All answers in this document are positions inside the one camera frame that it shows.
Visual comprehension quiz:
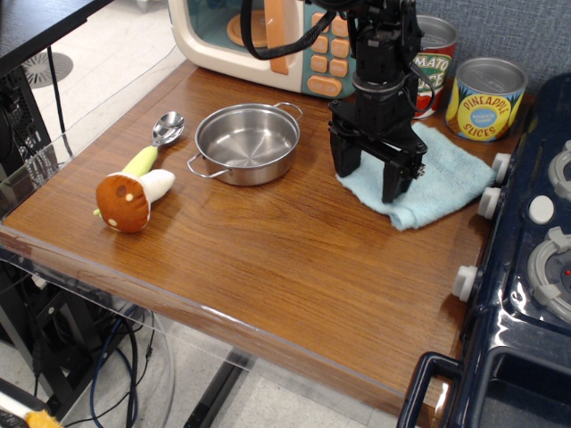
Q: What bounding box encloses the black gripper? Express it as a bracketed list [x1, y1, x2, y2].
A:
[329, 73, 426, 203]

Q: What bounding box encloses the light blue cloth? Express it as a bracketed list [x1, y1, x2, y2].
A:
[337, 122, 497, 231]

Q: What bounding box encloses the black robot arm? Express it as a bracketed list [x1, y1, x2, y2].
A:
[310, 1, 427, 203]

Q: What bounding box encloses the pineapple slices tin can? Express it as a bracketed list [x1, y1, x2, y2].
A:
[445, 57, 528, 142]

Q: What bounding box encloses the tomato sauce tin can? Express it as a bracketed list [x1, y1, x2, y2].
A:
[414, 15, 459, 119]

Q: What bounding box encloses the stainless steel pot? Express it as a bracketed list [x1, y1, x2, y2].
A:
[186, 102, 303, 186]

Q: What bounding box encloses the white stove knob middle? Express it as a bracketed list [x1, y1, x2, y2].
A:
[477, 187, 501, 219]

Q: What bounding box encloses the white stove knob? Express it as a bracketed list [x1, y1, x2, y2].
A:
[492, 153, 511, 185]
[452, 266, 478, 302]
[477, 187, 501, 219]

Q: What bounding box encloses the white stove knob upper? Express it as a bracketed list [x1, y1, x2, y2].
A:
[492, 153, 511, 185]

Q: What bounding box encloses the white stove knob lower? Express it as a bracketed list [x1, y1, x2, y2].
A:
[452, 266, 478, 302]

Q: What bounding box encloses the toy microwave teal and cream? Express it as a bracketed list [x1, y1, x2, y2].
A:
[168, 0, 355, 99]

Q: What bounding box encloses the dark blue toy stove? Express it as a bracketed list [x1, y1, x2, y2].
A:
[398, 74, 570, 427]

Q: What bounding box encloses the plush brown mushroom toy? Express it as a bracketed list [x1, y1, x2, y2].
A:
[95, 169, 176, 233]

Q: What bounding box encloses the black table leg base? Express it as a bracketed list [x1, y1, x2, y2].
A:
[183, 362, 243, 428]

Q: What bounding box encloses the black side desk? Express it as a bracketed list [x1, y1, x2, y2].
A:
[1, 0, 111, 76]

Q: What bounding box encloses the yellow fuzzy object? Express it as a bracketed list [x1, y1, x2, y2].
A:
[24, 410, 62, 428]

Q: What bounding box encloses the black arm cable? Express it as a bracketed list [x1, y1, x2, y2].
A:
[239, 0, 336, 62]

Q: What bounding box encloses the spoon with green handle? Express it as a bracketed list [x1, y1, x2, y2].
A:
[94, 111, 185, 218]

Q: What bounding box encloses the blue cable on floor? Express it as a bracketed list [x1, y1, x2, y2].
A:
[88, 307, 140, 428]

